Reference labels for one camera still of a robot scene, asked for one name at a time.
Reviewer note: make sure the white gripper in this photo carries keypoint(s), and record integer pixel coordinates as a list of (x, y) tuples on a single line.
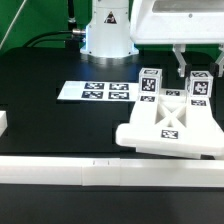
[(180, 22)]

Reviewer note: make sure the white chair back frame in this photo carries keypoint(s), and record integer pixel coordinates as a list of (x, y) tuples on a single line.
[(172, 122)]

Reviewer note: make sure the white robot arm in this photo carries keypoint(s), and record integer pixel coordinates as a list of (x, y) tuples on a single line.
[(118, 25)]

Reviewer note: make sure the white front fence bar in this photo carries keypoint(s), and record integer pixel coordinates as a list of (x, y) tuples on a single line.
[(111, 171)]

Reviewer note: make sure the white fence bar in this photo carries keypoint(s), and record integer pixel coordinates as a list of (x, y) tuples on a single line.
[(3, 122), (111, 171)]

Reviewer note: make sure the white left fence bar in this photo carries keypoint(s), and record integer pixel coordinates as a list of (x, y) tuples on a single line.
[(3, 122)]

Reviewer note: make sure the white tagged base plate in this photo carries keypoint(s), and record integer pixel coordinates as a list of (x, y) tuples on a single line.
[(99, 91)]

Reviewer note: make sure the black vertical post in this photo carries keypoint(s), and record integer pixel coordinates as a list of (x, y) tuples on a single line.
[(71, 13)]

